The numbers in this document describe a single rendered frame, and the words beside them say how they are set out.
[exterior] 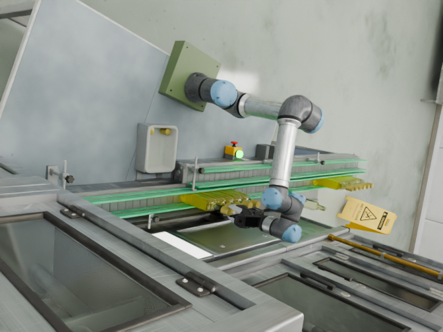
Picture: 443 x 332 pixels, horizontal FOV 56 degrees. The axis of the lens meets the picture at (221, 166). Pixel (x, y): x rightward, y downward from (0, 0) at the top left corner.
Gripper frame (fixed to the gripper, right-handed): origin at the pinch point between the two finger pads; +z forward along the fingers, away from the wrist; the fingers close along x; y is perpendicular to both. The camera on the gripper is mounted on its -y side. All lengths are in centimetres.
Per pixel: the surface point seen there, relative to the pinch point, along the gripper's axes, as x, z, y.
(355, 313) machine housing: -17, -66, -3
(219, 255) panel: -12.1, -13.5, -17.1
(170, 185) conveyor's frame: 5.6, 31.0, -9.4
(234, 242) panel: -12.7, -5.5, -0.2
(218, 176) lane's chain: 8.1, 30.6, 22.1
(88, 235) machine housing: 21, -50, -94
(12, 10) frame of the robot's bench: 77, 82, -65
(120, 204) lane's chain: -0.7, 30.5, -36.2
